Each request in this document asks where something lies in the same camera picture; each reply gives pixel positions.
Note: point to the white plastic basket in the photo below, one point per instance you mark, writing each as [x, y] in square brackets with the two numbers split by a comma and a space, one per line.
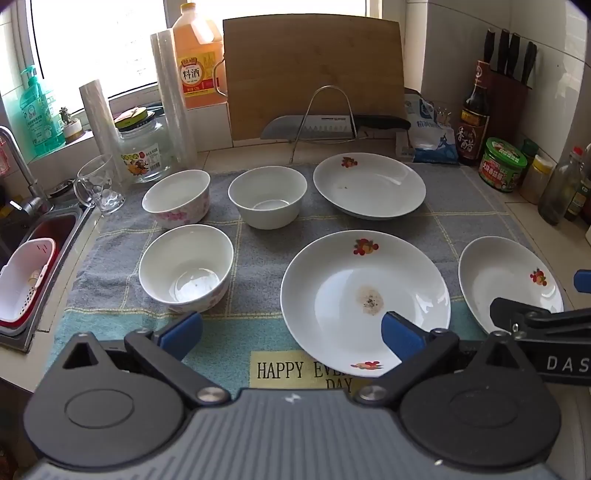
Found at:
[23, 281]

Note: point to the yellow-capped spice jar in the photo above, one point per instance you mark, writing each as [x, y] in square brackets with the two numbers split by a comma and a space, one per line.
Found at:
[540, 180]

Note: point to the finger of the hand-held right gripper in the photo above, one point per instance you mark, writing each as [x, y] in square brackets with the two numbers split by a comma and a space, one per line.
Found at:
[582, 280]
[508, 314]

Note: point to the clear glass mug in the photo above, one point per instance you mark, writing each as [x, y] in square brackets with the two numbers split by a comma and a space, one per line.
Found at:
[99, 189]

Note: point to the dark red knife block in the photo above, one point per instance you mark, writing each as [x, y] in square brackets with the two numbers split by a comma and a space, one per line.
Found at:
[508, 110]

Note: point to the green-lidded sauce jar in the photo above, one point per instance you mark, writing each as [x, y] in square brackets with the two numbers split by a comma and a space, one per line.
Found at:
[503, 161]

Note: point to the white and blue salt bag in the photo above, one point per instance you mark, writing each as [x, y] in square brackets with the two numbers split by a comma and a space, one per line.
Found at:
[431, 138]

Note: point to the stained white fruit-print plate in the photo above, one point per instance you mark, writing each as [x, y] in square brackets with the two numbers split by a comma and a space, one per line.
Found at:
[332, 286]

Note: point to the green dish soap bottle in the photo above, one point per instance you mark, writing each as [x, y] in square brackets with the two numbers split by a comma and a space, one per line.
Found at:
[39, 115]

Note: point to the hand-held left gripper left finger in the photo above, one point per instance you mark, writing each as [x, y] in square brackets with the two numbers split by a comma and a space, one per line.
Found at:
[182, 333]

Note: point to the window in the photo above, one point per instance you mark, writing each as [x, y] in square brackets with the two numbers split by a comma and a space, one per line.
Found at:
[101, 41]

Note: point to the wooden cutting board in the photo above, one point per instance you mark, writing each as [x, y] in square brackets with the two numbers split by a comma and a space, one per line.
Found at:
[314, 64]

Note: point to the plain white bowl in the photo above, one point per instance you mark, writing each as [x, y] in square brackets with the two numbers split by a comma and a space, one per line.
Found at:
[268, 194]

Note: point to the metal faucet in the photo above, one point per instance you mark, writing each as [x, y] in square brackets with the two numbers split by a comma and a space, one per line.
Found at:
[21, 170]

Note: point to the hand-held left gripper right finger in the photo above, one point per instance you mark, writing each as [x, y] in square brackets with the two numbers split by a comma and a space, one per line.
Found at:
[401, 337]

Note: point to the green-capped spice jar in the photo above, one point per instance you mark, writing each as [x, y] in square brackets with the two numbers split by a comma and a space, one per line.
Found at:
[530, 150]

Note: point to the orange cooking wine jug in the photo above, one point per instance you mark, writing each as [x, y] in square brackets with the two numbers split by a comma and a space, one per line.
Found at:
[196, 60]

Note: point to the dark vinegar bottle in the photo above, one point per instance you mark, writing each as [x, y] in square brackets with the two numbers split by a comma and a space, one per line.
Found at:
[475, 120]

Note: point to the small potted plant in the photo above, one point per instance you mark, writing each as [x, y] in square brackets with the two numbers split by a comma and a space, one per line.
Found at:
[71, 127]

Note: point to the glass jar yellow-green lid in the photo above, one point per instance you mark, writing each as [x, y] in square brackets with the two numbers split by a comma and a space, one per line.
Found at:
[145, 152]

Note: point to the dark sauce bottle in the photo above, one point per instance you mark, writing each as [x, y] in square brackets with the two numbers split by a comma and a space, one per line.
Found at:
[579, 194]

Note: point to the white bowl pink floral print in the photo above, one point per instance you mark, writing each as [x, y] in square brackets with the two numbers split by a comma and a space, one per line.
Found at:
[178, 196]
[184, 267]

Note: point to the clear glass bottle red cap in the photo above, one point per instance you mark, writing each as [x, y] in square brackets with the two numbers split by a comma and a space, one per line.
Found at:
[558, 194]

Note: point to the cling film roll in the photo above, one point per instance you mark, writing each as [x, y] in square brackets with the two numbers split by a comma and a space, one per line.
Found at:
[99, 120]
[159, 92]
[182, 134]

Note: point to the grey checked cloth mat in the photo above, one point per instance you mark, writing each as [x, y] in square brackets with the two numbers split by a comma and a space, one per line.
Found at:
[258, 249]

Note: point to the red plastic basin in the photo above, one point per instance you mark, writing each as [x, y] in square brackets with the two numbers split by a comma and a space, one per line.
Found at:
[57, 230]

